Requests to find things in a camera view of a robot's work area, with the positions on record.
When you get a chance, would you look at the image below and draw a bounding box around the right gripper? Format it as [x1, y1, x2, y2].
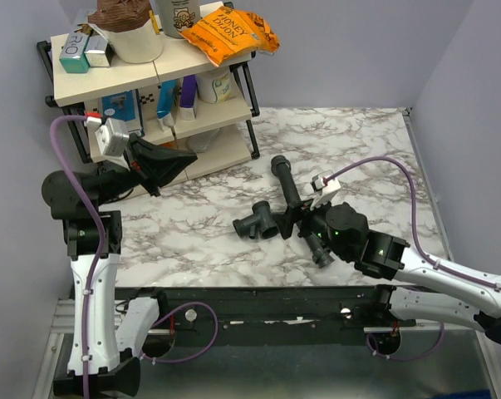
[271, 191, 350, 261]

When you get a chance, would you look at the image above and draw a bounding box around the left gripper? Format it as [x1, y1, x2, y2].
[91, 131, 198, 207]

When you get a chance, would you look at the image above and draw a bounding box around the grey tee pipe fitting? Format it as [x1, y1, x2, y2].
[233, 201, 279, 239]

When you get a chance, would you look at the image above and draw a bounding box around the black corrugated hose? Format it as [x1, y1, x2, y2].
[270, 155, 336, 269]

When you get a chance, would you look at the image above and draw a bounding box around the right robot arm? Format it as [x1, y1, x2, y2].
[273, 201, 501, 345]

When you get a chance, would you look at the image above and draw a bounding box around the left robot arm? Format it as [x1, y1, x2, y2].
[42, 135, 198, 398]

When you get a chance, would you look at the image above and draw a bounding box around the grey white item lower shelf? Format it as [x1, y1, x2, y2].
[186, 128, 221, 153]

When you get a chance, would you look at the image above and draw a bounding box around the beige black shelf rack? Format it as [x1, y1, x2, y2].
[37, 34, 260, 183]

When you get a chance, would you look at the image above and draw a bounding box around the blue white tube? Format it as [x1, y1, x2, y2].
[156, 80, 177, 128]

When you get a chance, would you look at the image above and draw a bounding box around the blue razor box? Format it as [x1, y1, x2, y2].
[101, 90, 145, 137]

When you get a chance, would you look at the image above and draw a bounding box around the purple white tube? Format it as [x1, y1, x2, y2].
[179, 75, 198, 121]

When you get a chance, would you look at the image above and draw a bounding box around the white yellow cup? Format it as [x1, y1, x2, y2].
[195, 67, 231, 104]

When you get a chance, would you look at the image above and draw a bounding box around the silver white box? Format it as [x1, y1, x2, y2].
[84, 35, 114, 68]

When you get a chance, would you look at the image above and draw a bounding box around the teal white box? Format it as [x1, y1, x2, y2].
[59, 32, 90, 74]

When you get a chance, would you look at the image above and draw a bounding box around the orange honey dijon chip bag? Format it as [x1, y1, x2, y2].
[180, 6, 280, 67]

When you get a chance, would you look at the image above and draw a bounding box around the white skull cup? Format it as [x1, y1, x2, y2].
[155, 0, 201, 38]

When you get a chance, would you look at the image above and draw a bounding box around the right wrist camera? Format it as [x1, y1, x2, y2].
[310, 174, 341, 210]

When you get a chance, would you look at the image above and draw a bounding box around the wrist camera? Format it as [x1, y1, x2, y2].
[310, 174, 341, 210]
[91, 118, 130, 160]

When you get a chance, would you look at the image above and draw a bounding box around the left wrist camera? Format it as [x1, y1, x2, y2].
[91, 118, 130, 160]

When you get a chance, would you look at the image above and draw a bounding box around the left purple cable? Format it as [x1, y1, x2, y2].
[50, 111, 219, 399]

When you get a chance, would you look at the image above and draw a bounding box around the purple cable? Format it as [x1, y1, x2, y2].
[324, 156, 501, 362]
[50, 111, 219, 399]

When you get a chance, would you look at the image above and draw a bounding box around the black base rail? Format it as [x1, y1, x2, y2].
[115, 285, 400, 347]

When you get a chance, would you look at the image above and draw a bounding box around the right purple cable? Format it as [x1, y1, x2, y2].
[324, 156, 501, 362]

